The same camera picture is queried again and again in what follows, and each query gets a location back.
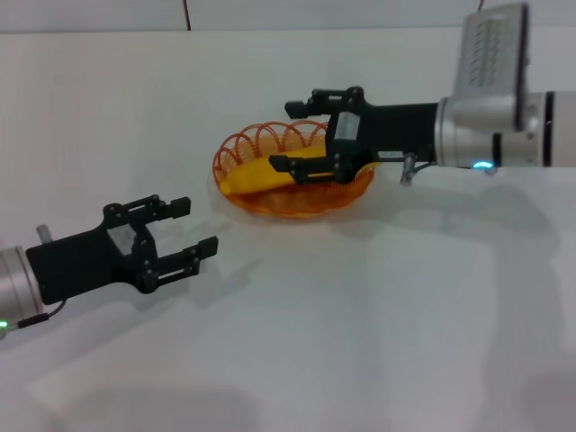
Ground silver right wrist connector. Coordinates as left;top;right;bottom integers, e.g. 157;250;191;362
400;152;418;187

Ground orange wire basket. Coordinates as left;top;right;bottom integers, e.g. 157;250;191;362
211;119;380;222

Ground yellow banana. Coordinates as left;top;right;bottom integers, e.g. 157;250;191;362
220;143;375;197

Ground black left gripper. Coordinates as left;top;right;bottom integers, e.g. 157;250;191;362
25;193;220;304

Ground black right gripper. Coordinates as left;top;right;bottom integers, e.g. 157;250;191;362
268;86;440;186

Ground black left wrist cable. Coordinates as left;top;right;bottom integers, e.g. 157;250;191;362
0;301;69;332

